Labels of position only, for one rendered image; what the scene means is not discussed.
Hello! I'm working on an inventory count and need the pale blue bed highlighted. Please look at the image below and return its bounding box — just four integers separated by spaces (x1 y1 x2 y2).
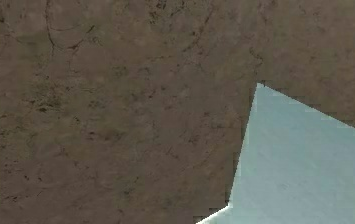
195 82 355 224

